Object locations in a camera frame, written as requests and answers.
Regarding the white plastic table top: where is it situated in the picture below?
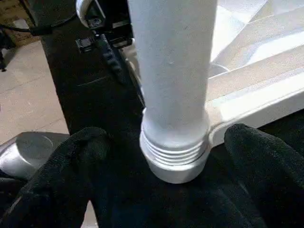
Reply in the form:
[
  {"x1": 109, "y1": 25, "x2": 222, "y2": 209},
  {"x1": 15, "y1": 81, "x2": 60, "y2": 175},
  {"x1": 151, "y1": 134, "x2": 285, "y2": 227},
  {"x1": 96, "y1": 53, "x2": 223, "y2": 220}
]
[{"x1": 119, "y1": 0, "x2": 304, "y2": 149}]

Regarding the white plastic table leg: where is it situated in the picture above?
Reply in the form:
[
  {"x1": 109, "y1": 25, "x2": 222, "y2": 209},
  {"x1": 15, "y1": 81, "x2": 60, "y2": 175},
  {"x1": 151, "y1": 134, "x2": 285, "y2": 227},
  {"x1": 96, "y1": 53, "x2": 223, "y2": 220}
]
[{"x1": 126, "y1": 0, "x2": 219, "y2": 184}]

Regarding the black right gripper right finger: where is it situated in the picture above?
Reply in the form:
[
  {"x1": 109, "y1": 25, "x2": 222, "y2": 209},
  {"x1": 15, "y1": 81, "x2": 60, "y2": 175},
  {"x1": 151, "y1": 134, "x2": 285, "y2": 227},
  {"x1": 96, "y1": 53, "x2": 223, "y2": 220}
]
[{"x1": 223, "y1": 123, "x2": 304, "y2": 228}]

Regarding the black floor cable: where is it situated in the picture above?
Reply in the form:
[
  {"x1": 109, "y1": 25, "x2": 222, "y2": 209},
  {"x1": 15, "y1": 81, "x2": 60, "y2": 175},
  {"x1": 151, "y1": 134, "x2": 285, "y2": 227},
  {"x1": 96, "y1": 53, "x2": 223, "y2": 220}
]
[{"x1": 0, "y1": 21, "x2": 76, "y2": 38}]

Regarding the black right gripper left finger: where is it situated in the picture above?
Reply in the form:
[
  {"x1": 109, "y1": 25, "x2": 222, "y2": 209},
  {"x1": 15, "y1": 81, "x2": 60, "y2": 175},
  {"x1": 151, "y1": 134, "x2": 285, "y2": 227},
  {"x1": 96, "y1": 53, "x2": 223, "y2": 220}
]
[{"x1": 0, "y1": 126, "x2": 114, "y2": 228}]

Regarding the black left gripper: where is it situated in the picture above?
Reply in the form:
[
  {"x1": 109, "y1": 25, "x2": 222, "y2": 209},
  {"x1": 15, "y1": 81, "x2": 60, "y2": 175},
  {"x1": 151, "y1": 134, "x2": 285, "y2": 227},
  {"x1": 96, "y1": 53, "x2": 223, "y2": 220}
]
[{"x1": 75, "y1": 15, "x2": 139, "y2": 87}]

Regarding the black work mat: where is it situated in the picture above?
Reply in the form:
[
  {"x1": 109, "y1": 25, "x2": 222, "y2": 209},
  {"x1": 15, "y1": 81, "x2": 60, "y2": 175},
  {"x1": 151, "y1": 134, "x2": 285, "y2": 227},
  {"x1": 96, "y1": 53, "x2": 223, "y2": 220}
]
[{"x1": 40, "y1": 0, "x2": 304, "y2": 228}]

